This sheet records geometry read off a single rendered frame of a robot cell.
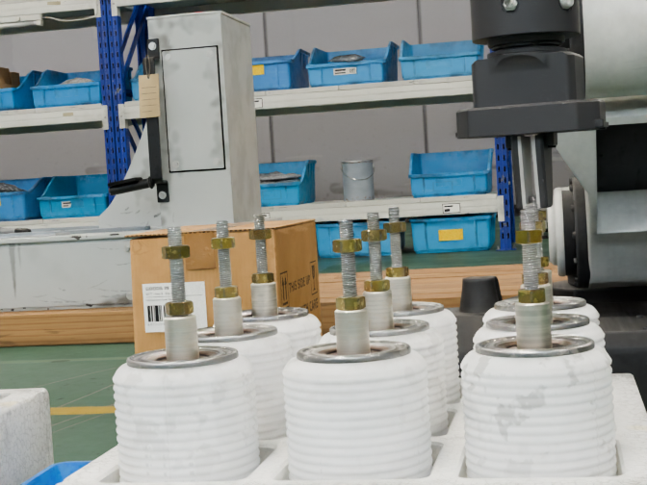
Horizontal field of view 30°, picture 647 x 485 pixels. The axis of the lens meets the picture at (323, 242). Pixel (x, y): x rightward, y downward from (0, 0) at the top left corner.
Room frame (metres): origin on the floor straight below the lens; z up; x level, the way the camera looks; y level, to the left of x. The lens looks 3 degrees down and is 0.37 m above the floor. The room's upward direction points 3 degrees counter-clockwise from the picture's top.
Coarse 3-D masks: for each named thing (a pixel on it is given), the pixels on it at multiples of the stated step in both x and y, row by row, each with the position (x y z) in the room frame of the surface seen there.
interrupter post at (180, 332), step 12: (168, 324) 0.81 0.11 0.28; (180, 324) 0.81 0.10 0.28; (192, 324) 0.81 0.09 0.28; (168, 336) 0.81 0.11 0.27; (180, 336) 0.81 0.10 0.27; (192, 336) 0.81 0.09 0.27; (168, 348) 0.81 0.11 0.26; (180, 348) 0.81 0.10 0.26; (192, 348) 0.81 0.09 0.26; (168, 360) 0.81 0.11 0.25
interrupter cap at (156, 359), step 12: (204, 348) 0.84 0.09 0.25; (216, 348) 0.84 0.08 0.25; (228, 348) 0.83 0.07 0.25; (132, 360) 0.80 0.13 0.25; (144, 360) 0.80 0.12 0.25; (156, 360) 0.82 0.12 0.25; (180, 360) 0.79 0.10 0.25; (192, 360) 0.78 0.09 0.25; (204, 360) 0.78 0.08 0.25; (216, 360) 0.79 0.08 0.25; (228, 360) 0.80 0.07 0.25
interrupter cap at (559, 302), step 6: (504, 300) 1.02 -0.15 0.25; (510, 300) 1.03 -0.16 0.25; (516, 300) 1.03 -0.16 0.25; (558, 300) 1.02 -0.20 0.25; (564, 300) 1.01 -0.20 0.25; (570, 300) 1.00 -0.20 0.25; (576, 300) 1.00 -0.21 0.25; (582, 300) 0.99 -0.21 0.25; (498, 306) 0.99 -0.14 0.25; (504, 306) 0.98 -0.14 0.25; (510, 306) 0.98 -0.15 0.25; (552, 306) 0.97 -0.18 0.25; (558, 306) 0.97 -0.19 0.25; (564, 306) 0.97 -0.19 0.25; (570, 306) 0.97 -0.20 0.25; (576, 306) 0.97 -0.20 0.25; (582, 306) 0.98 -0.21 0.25
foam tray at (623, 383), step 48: (624, 384) 1.01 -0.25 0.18; (624, 432) 0.83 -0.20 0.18; (96, 480) 0.78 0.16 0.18; (240, 480) 0.76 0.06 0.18; (288, 480) 0.75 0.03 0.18; (336, 480) 0.74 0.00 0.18; (384, 480) 0.74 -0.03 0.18; (432, 480) 0.73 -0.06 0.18; (480, 480) 0.72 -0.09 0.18; (528, 480) 0.71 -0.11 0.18; (576, 480) 0.71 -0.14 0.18; (624, 480) 0.70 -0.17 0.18
